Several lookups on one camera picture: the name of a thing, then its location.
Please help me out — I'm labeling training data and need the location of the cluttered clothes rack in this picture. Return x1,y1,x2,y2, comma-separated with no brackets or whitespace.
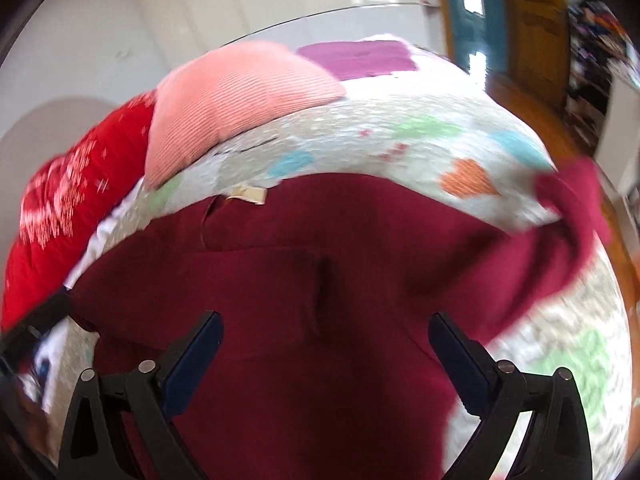
564,0,634,152

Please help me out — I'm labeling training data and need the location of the dark red garment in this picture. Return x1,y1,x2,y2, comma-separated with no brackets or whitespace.
72,159,603,479

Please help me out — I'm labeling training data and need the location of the purple fuzzy towel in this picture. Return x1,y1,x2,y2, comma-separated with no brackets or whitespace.
296,40,418,81

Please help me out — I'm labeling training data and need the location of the pink ribbed pillow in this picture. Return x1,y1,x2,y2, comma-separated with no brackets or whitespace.
144,40,345,188

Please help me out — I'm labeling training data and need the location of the wooden door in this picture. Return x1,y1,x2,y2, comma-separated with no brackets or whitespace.
504,0,570,110

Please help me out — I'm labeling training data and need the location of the patchwork quilted bedspread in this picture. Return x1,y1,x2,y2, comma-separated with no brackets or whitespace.
139,49,632,479

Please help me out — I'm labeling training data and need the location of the teal door frame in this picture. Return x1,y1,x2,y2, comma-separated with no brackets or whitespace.
447,0,509,73

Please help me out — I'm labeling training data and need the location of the red patterned duvet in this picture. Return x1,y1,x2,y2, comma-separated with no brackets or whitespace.
1,90,155,330

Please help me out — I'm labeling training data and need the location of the white wardrobe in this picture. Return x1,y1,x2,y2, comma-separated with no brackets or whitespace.
139,0,446,66

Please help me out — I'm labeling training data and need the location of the round grey headboard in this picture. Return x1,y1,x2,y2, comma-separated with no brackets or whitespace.
0,96,116,261

